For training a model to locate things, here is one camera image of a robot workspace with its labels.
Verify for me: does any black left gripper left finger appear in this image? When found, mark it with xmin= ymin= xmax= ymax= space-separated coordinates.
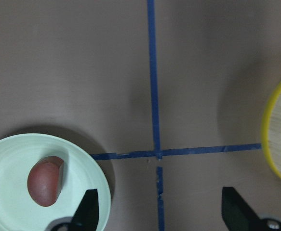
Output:
xmin=50 ymin=189 xmax=99 ymax=231

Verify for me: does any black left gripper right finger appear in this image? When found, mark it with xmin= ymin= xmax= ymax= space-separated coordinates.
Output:
xmin=221 ymin=187 xmax=281 ymax=231

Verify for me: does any brown steamed bun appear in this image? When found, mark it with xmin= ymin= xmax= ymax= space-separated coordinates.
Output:
xmin=27 ymin=156 xmax=64 ymax=207

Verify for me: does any green round plate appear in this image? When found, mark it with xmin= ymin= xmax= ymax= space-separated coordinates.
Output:
xmin=0 ymin=134 xmax=111 ymax=231

